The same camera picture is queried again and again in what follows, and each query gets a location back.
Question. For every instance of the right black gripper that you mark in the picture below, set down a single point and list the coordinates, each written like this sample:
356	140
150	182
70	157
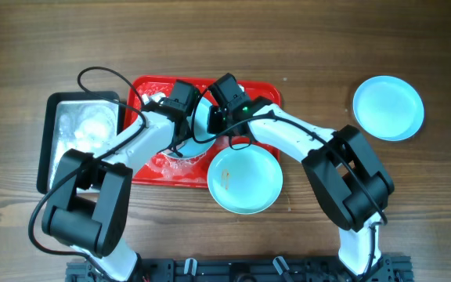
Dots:
215	122

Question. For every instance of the light blue plate top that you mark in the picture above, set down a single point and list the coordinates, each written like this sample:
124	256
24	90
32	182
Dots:
190	148

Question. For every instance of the light blue plate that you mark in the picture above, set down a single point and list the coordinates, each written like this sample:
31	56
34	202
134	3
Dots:
388	108
246	181
190	148

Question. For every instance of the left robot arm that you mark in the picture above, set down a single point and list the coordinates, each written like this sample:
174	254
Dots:
87	206

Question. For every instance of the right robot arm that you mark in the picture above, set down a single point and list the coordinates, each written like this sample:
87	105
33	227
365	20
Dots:
350	183

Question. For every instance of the red plastic tray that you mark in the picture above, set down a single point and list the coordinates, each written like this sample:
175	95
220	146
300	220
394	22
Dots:
162	170

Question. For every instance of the black soapy water tray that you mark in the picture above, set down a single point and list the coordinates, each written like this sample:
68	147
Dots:
75	120

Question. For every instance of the light blue plate bottom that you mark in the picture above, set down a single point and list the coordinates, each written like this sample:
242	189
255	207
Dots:
246	181

